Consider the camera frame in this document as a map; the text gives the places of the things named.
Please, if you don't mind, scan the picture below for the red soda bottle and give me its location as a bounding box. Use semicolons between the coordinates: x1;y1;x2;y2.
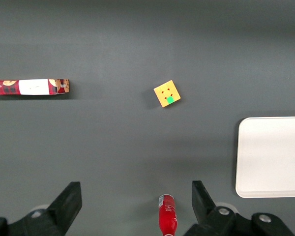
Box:
158;194;178;236

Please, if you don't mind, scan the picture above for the orange Rubik's cube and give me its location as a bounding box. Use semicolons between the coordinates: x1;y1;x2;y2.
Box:
153;80;182;109

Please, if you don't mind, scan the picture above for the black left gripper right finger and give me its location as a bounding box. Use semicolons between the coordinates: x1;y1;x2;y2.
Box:
183;180;295;236

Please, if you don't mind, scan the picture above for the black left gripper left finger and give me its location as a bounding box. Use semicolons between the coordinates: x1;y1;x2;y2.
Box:
0;181;83;236

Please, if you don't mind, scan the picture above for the red cookie box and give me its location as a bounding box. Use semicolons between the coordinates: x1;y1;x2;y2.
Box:
0;78;71;96

